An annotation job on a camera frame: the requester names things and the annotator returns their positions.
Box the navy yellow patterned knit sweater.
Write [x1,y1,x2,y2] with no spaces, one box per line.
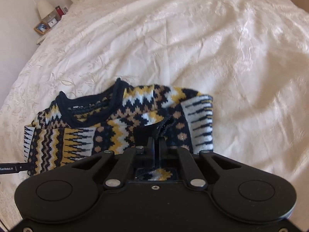
[24,80,213,176]

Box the white floral bed duvet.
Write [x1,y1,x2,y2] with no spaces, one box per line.
[1,0,308,230]

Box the left white bedside table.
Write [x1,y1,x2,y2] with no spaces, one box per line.
[36,30,52,45]

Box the small white alarm clock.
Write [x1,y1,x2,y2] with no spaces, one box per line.
[48,17,58,28]

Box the left cream table lamp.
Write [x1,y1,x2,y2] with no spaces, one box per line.
[37,0,54,19]

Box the wooden photo frame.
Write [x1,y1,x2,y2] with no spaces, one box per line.
[34,21,50,35]

